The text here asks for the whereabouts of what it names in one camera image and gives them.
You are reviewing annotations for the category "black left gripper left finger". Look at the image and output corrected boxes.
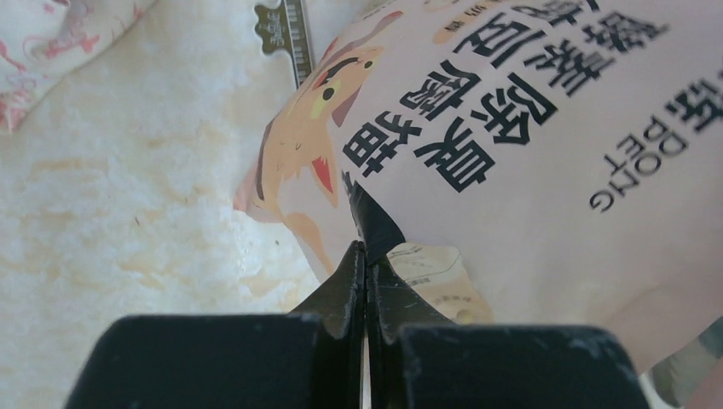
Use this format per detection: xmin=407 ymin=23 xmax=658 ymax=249
xmin=66 ymin=242 xmax=365 ymax=408

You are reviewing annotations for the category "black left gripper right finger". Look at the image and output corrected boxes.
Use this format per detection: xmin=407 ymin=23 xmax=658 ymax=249
xmin=367 ymin=259 xmax=648 ymax=408

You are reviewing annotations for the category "orange cat litter bag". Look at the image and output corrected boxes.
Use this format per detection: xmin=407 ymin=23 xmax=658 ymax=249
xmin=234 ymin=1 xmax=722 ymax=372

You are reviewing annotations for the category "piano-key bag clip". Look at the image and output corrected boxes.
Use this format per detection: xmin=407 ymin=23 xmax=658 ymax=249
xmin=253 ymin=0 xmax=314 ymax=88

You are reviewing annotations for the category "pink patterned cloth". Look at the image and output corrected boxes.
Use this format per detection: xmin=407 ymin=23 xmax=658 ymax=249
xmin=1 ymin=0 xmax=155 ymax=135

